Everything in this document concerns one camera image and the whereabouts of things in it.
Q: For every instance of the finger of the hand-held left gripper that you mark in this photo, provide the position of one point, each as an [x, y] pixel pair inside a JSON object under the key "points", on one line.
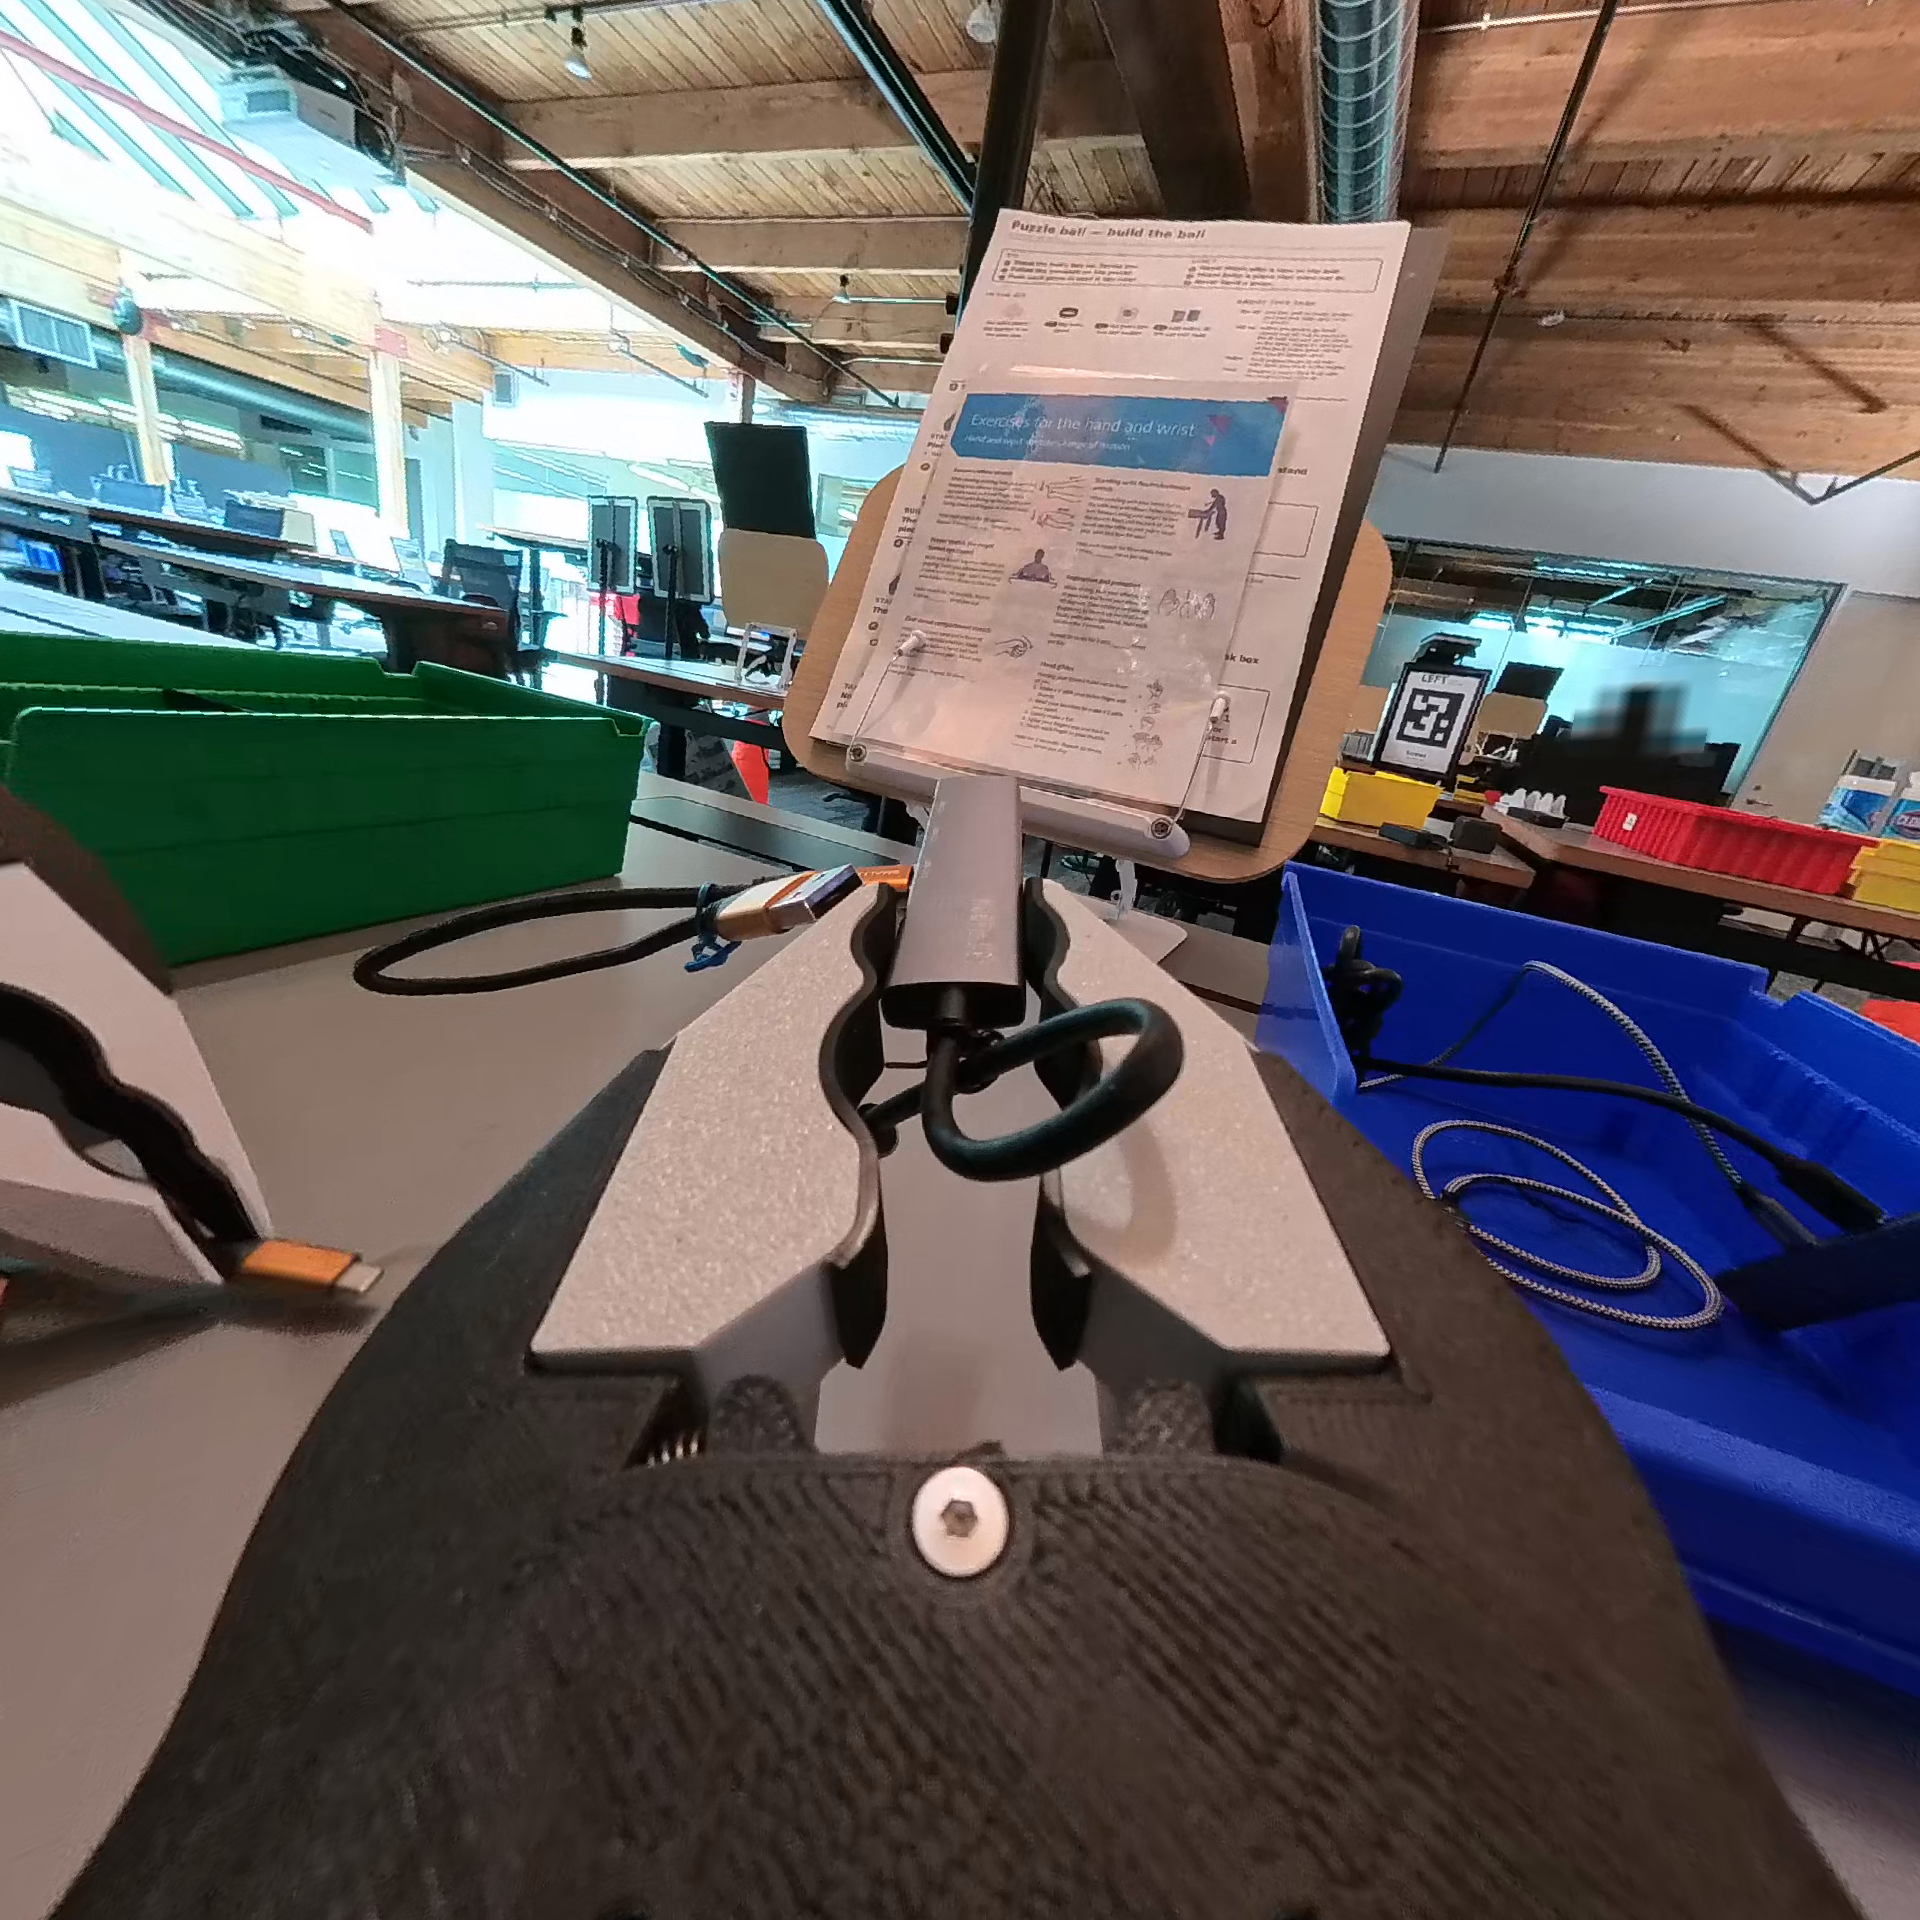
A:
{"points": [[143, 1020], [91, 1239]]}

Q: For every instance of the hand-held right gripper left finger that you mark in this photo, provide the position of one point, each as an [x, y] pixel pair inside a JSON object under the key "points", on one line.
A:
{"points": [[705, 1170]]}

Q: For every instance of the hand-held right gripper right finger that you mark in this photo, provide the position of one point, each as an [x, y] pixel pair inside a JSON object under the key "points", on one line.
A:
{"points": [[1231, 1230]]}

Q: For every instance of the green plastic bin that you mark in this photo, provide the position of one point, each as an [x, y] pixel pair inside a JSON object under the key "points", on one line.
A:
{"points": [[331, 825], [180, 662]]}

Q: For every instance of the grey usb hub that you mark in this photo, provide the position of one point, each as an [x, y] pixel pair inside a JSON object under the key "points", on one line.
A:
{"points": [[962, 901]]}

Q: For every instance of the dark wooden office table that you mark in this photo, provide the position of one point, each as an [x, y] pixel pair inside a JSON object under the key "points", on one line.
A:
{"points": [[301, 579]]}

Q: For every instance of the blue plastic bin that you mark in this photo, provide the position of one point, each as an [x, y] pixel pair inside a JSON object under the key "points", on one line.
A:
{"points": [[1575, 1411]]}

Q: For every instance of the orange traffic cone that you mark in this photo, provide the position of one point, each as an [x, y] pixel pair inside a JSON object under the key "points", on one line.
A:
{"points": [[751, 772]]}

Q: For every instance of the yellow plastic bin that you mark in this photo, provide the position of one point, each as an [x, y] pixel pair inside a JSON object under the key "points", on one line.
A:
{"points": [[1377, 799]]}

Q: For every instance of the black office chair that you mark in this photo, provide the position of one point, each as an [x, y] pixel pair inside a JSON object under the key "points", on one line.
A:
{"points": [[481, 571]]}

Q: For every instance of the wooden document stand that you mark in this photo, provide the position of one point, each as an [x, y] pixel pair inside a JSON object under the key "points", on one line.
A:
{"points": [[1329, 704]]}

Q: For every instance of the black white marker sign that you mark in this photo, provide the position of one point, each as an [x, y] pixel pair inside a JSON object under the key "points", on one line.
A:
{"points": [[1433, 722]]}

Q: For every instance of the beige board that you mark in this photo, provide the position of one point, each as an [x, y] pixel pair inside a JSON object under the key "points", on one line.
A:
{"points": [[773, 585]]}

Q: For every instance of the red plastic bin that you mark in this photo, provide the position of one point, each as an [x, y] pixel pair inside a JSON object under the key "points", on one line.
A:
{"points": [[1724, 841]]}

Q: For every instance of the black upright panel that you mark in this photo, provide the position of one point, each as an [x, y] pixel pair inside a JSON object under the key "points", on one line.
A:
{"points": [[758, 480]]}

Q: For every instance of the small yellow bin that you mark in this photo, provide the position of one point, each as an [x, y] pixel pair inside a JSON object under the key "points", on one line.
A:
{"points": [[1891, 872]]}

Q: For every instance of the white wipes canister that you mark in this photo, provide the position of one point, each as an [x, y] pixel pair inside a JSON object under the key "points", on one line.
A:
{"points": [[1860, 802]]}

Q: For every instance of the white ceiling unit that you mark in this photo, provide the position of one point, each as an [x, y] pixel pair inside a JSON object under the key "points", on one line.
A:
{"points": [[293, 108]]}

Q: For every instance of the blue header leaflet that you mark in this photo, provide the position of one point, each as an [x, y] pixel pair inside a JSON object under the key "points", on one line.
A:
{"points": [[1124, 434]]}

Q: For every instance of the white instruction sheet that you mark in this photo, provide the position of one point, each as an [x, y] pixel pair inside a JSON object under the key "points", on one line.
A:
{"points": [[1334, 374]]}

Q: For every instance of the pendant ceiling lamp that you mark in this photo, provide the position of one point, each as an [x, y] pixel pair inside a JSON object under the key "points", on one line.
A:
{"points": [[578, 52]]}

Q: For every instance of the silver ventilation duct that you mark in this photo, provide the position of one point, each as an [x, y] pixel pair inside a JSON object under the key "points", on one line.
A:
{"points": [[1365, 104]]}

